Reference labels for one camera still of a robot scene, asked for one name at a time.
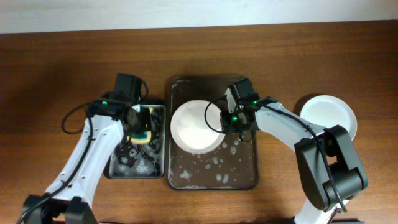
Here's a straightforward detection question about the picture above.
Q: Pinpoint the green and yellow sponge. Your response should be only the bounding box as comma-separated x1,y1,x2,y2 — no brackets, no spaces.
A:
126,106,153,145

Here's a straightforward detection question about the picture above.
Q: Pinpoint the black soapy water tray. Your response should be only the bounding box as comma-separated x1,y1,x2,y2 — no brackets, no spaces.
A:
104,100,166,179

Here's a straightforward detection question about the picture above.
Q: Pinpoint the brown plastic serving tray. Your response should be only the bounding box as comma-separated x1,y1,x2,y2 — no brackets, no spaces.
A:
166,75,259,190

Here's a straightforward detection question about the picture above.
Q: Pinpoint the pale green plate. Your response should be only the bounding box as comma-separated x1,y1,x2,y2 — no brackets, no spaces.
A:
300,95,358,140

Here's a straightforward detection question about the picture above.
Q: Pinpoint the left black cable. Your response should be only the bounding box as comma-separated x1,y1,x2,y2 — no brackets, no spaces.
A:
15,79,150,224

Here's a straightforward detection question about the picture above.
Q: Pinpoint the white plate with red stain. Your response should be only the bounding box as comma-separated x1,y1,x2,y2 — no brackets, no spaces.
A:
170,100,225,154

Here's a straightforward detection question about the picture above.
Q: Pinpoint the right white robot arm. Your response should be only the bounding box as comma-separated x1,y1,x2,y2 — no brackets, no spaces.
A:
220,78,368,223

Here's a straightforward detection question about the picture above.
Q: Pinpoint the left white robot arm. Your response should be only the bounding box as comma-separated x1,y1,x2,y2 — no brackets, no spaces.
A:
18,73,152,223

